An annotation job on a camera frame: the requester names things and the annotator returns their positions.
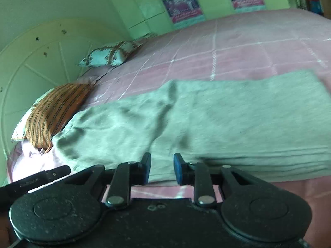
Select red and blue stool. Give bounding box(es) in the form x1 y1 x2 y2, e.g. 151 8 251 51
308 0 324 14

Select orange striped pillow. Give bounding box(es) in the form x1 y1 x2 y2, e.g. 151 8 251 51
25 82 94 153

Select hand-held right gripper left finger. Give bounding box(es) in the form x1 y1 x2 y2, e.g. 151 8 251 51
70 152 152 207

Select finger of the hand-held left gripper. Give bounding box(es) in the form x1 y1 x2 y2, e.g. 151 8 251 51
44 164 71 184

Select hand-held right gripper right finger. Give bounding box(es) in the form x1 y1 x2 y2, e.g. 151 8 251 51
173 152 261 207

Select grey pants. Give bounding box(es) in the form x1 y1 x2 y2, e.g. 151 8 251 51
51 69 331 184

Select cream bed headboard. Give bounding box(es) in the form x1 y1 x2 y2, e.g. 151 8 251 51
0 18 131 161

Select bed with pink checked sheet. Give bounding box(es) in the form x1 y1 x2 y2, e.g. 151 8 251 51
6 7 331 248

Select plain pink pillow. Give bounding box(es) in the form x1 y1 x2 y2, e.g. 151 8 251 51
74 66 117 84
19 139 56 169

